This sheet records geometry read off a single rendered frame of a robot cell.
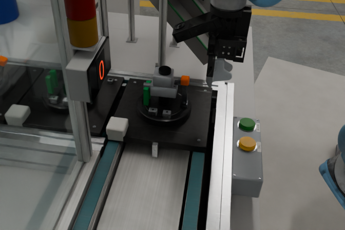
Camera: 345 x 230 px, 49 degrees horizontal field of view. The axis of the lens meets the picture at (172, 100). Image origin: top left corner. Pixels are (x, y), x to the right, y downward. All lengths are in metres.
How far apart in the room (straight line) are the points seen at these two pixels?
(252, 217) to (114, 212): 0.31
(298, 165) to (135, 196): 0.45
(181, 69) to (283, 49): 2.09
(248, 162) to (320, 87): 0.56
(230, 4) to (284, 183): 0.47
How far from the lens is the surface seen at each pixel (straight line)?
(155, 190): 0.86
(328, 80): 1.42
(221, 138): 0.94
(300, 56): 3.30
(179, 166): 0.91
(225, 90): 1.09
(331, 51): 3.49
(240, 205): 0.93
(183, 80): 0.90
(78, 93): 0.68
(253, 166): 0.88
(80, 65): 0.65
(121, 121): 0.91
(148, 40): 1.50
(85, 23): 0.64
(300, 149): 1.10
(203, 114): 0.97
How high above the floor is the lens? 1.59
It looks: 38 degrees down
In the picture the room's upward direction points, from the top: 3 degrees clockwise
